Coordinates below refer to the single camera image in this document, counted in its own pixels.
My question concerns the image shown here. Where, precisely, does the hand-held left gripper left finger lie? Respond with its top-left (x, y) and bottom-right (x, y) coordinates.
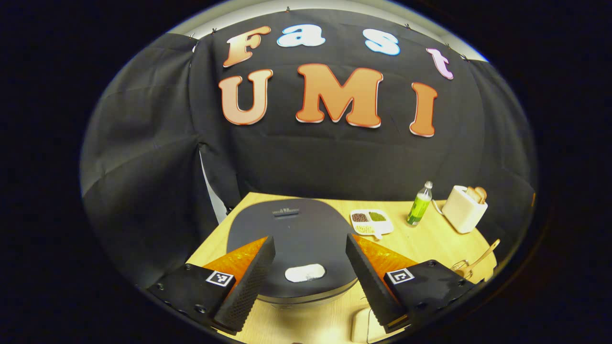
top-left (146, 236), bottom-right (276, 335)

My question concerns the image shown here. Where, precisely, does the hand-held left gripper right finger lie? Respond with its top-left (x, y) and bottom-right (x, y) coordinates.
top-left (345, 233), bottom-right (477, 334)

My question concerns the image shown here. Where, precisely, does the black rice cooker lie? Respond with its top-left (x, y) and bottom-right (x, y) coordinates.
top-left (226, 198), bottom-right (359, 309)

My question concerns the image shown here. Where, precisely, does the metal wire chopstick holder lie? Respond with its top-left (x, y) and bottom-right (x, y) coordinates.
top-left (450, 259), bottom-right (479, 280)

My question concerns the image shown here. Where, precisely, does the wooden spoon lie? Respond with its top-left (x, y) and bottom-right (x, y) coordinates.
top-left (458, 239), bottom-right (501, 279)

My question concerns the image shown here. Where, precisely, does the white divided bean dish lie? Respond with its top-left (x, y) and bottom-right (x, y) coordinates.
top-left (350, 209), bottom-right (394, 240)

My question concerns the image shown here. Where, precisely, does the green drink bottle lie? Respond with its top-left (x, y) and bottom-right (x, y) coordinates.
top-left (406, 181), bottom-right (434, 226)

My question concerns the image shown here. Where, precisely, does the white toaster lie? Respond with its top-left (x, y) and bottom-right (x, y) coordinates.
top-left (441, 185), bottom-right (489, 235)

